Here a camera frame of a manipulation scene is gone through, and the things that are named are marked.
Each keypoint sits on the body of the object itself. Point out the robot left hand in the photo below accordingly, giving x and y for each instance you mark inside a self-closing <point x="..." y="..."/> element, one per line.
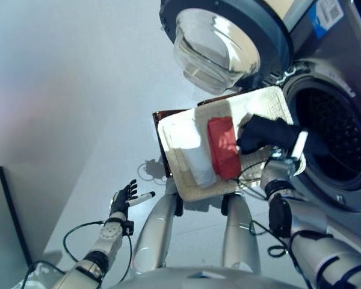
<point x="120" y="201"/>

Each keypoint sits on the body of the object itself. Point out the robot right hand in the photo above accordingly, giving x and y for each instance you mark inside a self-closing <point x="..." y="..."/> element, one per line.
<point x="299" y="144"/>

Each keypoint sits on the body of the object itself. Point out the black cloth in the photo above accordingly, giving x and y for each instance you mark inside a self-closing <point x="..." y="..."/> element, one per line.
<point x="264" y="135"/>

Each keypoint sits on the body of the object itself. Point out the red cloth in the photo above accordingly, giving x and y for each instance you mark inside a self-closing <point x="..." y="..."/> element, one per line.
<point x="224" y="150"/>

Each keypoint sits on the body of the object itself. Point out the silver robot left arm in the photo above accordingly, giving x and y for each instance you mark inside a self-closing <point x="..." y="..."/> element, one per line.
<point x="108" y="238"/>

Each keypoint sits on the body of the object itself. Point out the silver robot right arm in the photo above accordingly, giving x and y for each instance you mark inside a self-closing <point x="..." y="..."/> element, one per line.
<point x="307" y="219"/>

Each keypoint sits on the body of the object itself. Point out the grey front-load washing machine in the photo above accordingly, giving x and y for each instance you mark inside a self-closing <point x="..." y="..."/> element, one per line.
<point x="334" y="72"/>

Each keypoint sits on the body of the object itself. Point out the round glass washing machine door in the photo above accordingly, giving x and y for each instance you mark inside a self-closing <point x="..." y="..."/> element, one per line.
<point x="273" y="39"/>

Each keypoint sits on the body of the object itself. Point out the cream wicker basket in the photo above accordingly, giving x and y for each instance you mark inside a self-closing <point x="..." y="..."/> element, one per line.
<point x="186" y="186"/>

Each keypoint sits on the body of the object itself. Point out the white rolled cloth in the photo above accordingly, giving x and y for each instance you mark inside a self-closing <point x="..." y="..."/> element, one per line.
<point x="198" y="162"/>

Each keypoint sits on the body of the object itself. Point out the glossy brown stool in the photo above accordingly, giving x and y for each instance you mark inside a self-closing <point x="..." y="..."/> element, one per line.
<point x="164" y="114"/>

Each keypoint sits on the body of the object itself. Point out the silver robot torso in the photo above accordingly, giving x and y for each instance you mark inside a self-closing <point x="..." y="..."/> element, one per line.
<point x="183" y="280"/>

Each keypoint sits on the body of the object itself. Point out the silver robot right leg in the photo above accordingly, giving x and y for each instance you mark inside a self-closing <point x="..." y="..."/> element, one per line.
<point x="240" y="234"/>

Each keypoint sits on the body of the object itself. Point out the white panel with black edge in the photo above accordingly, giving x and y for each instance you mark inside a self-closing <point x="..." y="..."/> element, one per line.
<point x="3" y="225"/>

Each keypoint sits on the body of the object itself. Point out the blue white washer sticker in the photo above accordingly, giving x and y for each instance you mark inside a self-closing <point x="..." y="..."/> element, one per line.
<point x="319" y="21"/>

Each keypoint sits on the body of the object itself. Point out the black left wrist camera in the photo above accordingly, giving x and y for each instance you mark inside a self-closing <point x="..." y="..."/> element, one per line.
<point x="129" y="228"/>

